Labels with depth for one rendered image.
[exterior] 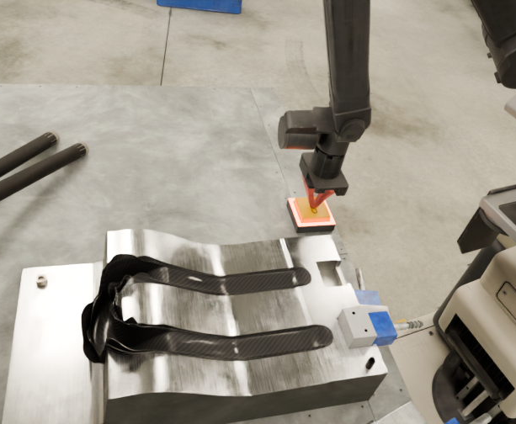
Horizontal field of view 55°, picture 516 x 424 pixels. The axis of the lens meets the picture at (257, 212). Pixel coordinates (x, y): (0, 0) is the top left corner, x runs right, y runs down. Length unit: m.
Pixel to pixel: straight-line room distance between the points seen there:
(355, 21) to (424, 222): 1.81
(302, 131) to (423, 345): 0.93
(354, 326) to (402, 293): 1.33
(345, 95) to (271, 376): 0.41
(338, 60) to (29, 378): 0.58
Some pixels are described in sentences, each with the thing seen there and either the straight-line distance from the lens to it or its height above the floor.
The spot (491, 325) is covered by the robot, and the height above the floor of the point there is 0.80.
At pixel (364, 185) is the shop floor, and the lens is 2.45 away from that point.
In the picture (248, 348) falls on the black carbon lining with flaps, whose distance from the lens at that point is 0.72.
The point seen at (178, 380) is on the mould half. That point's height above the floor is 0.92.
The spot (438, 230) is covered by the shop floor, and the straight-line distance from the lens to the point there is 2.39.
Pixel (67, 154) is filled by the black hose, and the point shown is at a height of 0.84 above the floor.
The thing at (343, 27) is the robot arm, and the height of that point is 1.25.
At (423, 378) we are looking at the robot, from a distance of 1.52.
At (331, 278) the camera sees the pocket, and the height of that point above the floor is 0.86.
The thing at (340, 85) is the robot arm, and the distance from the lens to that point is 0.74.
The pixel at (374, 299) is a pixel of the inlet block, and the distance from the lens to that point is 0.87.
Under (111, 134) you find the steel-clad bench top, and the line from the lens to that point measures 1.17.
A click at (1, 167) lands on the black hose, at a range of 1.03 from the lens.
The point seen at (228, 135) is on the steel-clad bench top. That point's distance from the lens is 1.19.
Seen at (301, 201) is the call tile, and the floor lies 0.83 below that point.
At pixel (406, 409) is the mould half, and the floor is 0.85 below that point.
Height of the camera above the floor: 1.50
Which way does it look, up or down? 44 degrees down
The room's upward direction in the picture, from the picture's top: 12 degrees clockwise
